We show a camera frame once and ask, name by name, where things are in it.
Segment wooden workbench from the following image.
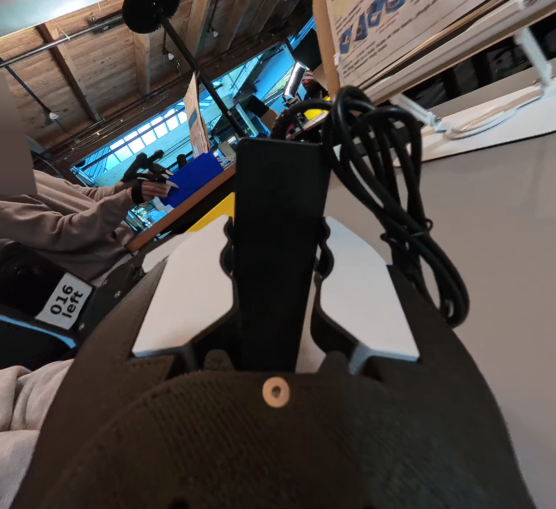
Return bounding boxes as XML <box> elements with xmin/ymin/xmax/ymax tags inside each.
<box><xmin>126</xmin><ymin>162</ymin><xmax>237</xmax><ymax>253</ymax></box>

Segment printed instruction sheet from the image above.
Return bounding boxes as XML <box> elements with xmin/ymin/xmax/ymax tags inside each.
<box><xmin>319</xmin><ymin>0</ymin><xmax>556</xmax><ymax>77</ymax></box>

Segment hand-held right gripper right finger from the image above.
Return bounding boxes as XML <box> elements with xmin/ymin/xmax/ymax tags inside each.
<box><xmin>310</xmin><ymin>216</ymin><xmax>421</xmax><ymax>376</ymax></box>

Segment person's left forearm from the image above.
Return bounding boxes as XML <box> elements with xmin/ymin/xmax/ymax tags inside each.
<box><xmin>0</xmin><ymin>359</ymin><xmax>74</xmax><ymax>431</ymax></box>

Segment blue plastic bin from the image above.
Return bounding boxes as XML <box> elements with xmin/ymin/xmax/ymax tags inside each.
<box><xmin>158</xmin><ymin>151</ymin><xmax>226</xmax><ymax>209</ymax></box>

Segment stacked yellow plastic bins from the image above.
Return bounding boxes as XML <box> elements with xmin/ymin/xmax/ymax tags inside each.
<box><xmin>187</xmin><ymin>192</ymin><xmax>236</xmax><ymax>234</ymax></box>

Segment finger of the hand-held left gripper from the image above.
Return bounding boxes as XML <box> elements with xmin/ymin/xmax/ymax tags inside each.
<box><xmin>141</xmin><ymin>231</ymin><xmax>200</xmax><ymax>274</ymax></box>

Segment cardboard sheet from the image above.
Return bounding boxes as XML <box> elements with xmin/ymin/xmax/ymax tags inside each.
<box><xmin>184</xmin><ymin>72</ymin><xmax>212</xmax><ymax>157</ymax></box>

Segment black pole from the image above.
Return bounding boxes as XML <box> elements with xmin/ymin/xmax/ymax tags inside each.
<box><xmin>122</xmin><ymin>0</ymin><xmax>246</xmax><ymax>138</ymax></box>

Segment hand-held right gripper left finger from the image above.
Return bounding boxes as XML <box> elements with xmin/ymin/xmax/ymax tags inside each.
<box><xmin>131</xmin><ymin>215</ymin><xmax>239</xmax><ymax>358</ymax></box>

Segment black hub cable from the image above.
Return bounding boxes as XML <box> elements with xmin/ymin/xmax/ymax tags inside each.
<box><xmin>321</xmin><ymin>85</ymin><xmax>471</xmax><ymax>328</ymax></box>

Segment LED light panel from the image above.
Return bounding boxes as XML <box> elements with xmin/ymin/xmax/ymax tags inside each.
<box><xmin>284</xmin><ymin>62</ymin><xmax>306</xmax><ymax>98</ymax></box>

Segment instruction sheet on white stand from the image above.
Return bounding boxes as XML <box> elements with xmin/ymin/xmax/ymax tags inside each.
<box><xmin>389</xmin><ymin>27</ymin><xmax>556</xmax><ymax>162</ymax></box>

